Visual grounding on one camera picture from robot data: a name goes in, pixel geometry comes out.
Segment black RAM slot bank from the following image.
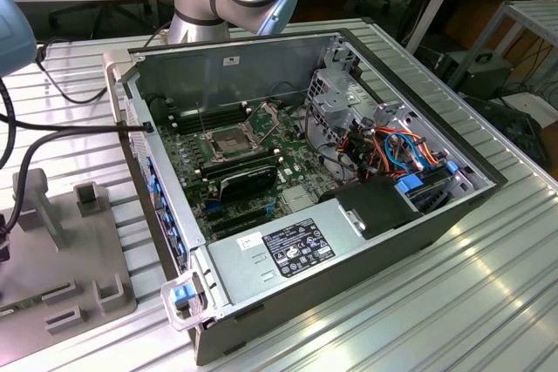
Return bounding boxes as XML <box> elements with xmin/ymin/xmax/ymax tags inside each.
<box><xmin>168</xmin><ymin>100</ymin><xmax>253</xmax><ymax>136</ymax></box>
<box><xmin>198</xmin><ymin>148</ymin><xmax>281</xmax><ymax>180</ymax></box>

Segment CPU socket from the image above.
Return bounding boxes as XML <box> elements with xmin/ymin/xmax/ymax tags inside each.
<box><xmin>202</xmin><ymin>127</ymin><xmax>255</xmax><ymax>160</ymax></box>

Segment green motherboard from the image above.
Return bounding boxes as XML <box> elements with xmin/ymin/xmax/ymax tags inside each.
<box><xmin>150</xmin><ymin>99</ymin><xmax>345</xmax><ymax>245</ymax></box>

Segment black graphics card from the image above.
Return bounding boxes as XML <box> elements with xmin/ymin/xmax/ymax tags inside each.
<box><xmin>216</xmin><ymin>162</ymin><xmax>279</xmax><ymax>204</ymax></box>

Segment small silver heat sink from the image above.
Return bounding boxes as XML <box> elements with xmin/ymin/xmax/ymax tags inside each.
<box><xmin>281</xmin><ymin>186</ymin><xmax>318</xmax><ymax>213</ymax></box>

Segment metal socket cover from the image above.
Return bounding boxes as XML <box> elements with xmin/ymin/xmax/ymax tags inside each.
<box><xmin>245</xmin><ymin>101</ymin><xmax>283</xmax><ymax>147</ymax></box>

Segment black expansion slots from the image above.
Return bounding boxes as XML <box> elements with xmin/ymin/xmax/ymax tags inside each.
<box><xmin>203</xmin><ymin>203</ymin><xmax>270</xmax><ymax>236</ymax></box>

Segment silver drive cage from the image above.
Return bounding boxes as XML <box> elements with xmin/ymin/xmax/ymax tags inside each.
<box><xmin>303</xmin><ymin>68</ymin><xmax>379</xmax><ymax>160</ymax></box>

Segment black plastic shroud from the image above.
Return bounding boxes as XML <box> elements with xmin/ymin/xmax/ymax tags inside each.
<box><xmin>316</xmin><ymin>175</ymin><xmax>424</xmax><ymax>241</ymax></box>

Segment grey power supply with label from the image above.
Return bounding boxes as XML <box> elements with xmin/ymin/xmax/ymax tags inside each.
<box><xmin>208</xmin><ymin>197</ymin><xmax>366</xmax><ymax>307</ymax></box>

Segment hard disk in blue carrier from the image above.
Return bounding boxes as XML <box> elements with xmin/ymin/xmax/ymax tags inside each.
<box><xmin>393</xmin><ymin>162</ymin><xmax>459</xmax><ymax>217</ymax></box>

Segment open grey PC case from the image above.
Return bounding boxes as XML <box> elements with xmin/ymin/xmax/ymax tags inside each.
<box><xmin>102</xmin><ymin>27</ymin><xmax>509</xmax><ymax>367</ymax></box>

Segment clear latch with blue clip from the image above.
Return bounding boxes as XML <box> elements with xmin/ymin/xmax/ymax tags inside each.
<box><xmin>160</xmin><ymin>271</ymin><xmax>215</xmax><ymax>332</ymax></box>

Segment grey parts rack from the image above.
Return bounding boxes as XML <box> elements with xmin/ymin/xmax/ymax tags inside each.
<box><xmin>0</xmin><ymin>167</ymin><xmax>139</xmax><ymax>367</ymax></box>

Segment green RAM stick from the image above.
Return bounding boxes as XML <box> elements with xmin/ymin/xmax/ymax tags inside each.
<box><xmin>0</xmin><ymin>295</ymin><xmax>44</xmax><ymax>315</ymax></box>

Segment metal slat shelf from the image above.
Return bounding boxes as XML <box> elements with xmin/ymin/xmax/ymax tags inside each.
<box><xmin>447</xmin><ymin>0</ymin><xmax>558</xmax><ymax>91</ymax></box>

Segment orange wire bundle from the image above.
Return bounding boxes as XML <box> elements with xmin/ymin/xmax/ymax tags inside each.
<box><xmin>338</xmin><ymin>125</ymin><xmax>442</xmax><ymax>173</ymax></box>

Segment blue wire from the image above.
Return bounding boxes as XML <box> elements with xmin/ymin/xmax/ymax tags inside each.
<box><xmin>383</xmin><ymin>129</ymin><xmax>427</xmax><ymax>172</ymax></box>

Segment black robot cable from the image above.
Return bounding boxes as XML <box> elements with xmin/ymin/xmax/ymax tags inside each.
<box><xmin>34</xmin><ymin>21</ymin><xmax>174</xmax><ymax>105</ymax></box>
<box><xmin>0</xmin><ymin>78</ymin><xmax>154</xmax><ymax>265</ymax></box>

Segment black box with handle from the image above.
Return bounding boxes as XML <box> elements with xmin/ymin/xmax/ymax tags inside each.
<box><xmin>443</xmin><ymin>51</ymin><xmax>514</xmax><ymax>102</ymax></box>

